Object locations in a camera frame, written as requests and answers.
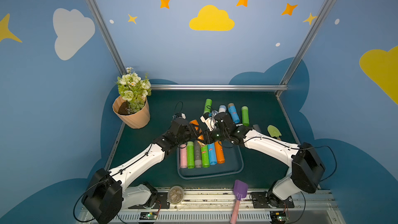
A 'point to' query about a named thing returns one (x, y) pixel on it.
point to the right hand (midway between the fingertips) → (200, 135)
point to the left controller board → (148, 215)
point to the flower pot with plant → (133, 106)
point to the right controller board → (278, 216)
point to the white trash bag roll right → (222, 108)
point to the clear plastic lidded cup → (175, 195)
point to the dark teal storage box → (233, 160)
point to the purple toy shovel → (240, 190)
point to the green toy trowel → (273, 132)
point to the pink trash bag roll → (183, 156)
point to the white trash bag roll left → (214, 113)
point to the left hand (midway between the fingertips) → (202, 128)
